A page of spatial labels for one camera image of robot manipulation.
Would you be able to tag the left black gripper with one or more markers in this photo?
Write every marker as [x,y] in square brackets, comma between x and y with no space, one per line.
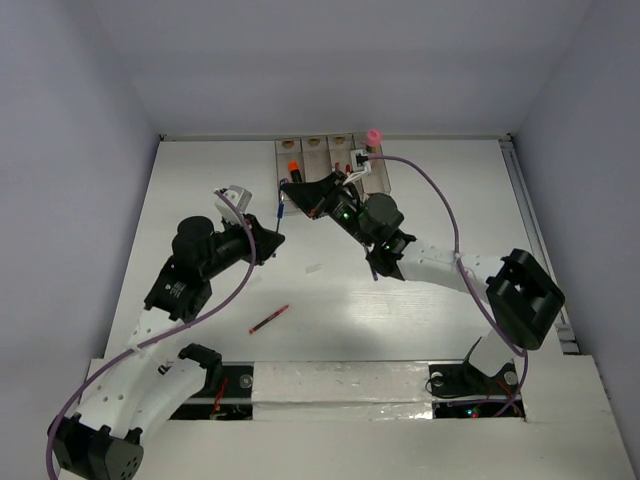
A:
[266,240]

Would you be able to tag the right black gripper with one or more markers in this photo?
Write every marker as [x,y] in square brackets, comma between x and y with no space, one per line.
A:
[315,196]

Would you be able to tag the blue gel pen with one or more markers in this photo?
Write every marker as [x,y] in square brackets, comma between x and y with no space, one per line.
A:
[281,205]

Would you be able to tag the orange highlighter marker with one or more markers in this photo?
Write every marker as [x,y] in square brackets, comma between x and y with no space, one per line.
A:
[295,172]

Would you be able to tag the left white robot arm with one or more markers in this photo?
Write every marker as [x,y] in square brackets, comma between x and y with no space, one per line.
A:
[102,430]

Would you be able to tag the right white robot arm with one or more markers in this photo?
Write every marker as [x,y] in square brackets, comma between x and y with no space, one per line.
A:
[518,295]

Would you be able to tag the clear four-compartment organizer tray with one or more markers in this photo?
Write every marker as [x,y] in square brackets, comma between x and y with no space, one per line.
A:
[317,156]

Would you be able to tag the red slim pen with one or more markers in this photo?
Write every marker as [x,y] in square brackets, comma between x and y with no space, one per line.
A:
[268,319]

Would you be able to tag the pink-capped glue stick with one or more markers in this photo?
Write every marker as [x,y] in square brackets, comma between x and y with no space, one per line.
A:
[373,141]

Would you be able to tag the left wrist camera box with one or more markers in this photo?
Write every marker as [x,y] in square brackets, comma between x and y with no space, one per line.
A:
[231,200]

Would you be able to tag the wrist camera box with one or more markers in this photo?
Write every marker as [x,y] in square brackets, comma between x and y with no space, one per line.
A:
[360,165]
[231,200]

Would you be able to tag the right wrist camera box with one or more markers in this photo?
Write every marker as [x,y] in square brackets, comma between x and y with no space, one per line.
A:
[360,165]

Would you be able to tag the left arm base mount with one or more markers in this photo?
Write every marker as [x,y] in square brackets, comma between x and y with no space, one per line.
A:
[231,402]

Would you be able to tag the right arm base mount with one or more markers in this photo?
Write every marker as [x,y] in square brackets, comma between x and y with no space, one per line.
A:
[461,391]

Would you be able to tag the aluminium side rail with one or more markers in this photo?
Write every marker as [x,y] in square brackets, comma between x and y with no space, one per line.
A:
[563,328]

